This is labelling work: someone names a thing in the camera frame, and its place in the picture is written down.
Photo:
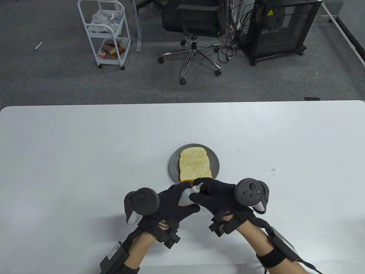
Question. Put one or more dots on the person's left hand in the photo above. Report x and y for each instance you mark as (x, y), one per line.
(168, 208)

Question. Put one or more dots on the person's right hand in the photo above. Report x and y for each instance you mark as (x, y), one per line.
(219, 197)

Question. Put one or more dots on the translucent white honey bottle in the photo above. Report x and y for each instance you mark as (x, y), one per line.
(185, 198)

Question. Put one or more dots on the small translucent bottle cap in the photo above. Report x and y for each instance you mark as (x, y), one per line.
(199, 184)

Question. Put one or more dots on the yellow toast slice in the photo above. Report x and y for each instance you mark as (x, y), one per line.
(195, 165)

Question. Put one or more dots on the grey round plate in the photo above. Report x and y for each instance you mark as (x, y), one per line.
(174, 168)

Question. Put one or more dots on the person's left forearm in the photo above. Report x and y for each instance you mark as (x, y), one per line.
(141, 254)

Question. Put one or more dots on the person's right forearm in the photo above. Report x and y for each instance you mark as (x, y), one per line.
(265, 251)

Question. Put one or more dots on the black handheld controller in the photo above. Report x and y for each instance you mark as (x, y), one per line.
(141, 201)
(251, 192)

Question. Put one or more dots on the black battery pack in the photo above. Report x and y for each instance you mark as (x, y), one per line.
(283, 242)
(112, 257)

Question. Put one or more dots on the black flat floor object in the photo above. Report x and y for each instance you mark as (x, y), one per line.
(312, 98)

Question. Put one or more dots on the red yellow snack packets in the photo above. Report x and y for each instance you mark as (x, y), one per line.
(112, 50)

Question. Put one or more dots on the white metal desk leg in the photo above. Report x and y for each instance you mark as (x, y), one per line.
(139, 34)

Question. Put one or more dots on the black wheeled equipment cabinet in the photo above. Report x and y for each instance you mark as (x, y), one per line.
(279, 28)

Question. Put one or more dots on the black swivel office chair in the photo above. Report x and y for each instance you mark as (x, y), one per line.
(194, 20)

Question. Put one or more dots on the white rolling cart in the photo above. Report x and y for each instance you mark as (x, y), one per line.
(104, 34)

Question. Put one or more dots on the white plastic bags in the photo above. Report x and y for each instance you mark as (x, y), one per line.
(99, 20)

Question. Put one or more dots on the white blue marker pen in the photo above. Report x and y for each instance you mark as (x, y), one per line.
(38, 46)

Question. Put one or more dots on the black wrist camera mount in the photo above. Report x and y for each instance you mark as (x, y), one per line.
(221, 227)
(171, 238)

